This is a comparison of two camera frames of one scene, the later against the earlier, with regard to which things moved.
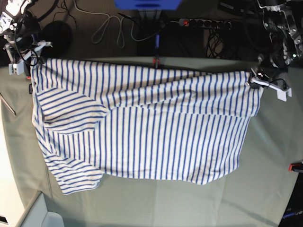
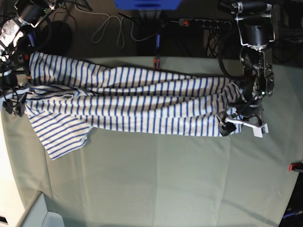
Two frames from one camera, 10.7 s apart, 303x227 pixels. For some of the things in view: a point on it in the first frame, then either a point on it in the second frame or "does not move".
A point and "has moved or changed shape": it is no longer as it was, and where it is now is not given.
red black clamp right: (295, 167) does not move
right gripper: (257, 80) -> (248, 113)
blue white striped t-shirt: (93, 118) has moved or changed shape
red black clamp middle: (156, 62) does not move
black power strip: (222, 24) does not move
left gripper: (32, 53) -> (16, 104)
